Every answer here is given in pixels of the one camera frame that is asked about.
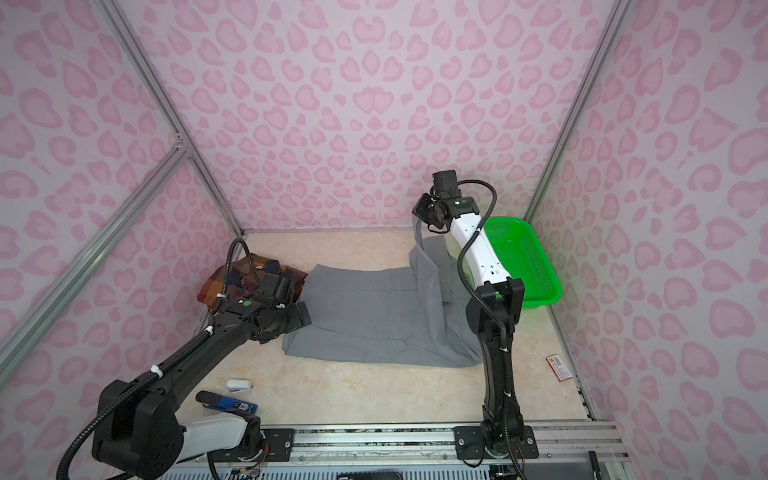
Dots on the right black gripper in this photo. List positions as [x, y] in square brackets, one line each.
[420, 210]

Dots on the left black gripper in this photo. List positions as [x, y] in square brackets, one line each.
[297, 319]

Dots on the green plastic basket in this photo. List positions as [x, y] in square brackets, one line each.
[522, 255]

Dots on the grey long sleeve shirt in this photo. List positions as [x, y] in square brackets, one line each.
[413, 315]

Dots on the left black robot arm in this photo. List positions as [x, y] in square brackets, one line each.
[136, 429]

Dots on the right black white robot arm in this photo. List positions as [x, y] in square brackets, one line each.
[493, 312]

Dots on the folded plaid flannel shirt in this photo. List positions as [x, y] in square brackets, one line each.
[241, 281]

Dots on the small white device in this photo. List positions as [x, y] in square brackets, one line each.
[238, 385]

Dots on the blue black tool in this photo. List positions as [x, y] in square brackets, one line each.
[221, 403]

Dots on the red white label card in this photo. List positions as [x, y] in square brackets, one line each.
[559, 367]

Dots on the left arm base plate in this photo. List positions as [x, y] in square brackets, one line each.
[277, 447]

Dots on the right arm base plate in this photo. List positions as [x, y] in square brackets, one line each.
[470, 445]

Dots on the right corner aluminium post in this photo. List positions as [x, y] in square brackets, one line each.
[618, 18]

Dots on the corner aluminium post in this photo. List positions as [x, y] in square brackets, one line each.
[618, 18]
[115, 18]

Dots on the diagonal aluminium frame bar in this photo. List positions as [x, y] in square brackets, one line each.
[39, 319]

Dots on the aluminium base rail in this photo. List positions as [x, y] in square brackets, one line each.
[581, 449]

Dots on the left corner aluminium post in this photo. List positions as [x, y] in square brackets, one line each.
[115, 18]

